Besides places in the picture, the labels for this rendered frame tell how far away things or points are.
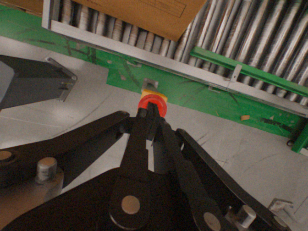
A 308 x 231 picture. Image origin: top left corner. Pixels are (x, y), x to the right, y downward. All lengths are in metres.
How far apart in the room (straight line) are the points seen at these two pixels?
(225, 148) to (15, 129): 2.37
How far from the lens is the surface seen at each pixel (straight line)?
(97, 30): 0.86
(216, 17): 0.99
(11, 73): 0.81
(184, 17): 0.56
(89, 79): 1.45
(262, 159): 2.17
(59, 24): 0.89
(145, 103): 0.29
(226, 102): 1.58
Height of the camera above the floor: 1.33
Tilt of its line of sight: 74 degrees down
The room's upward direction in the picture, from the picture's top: 171 degrees clockwise
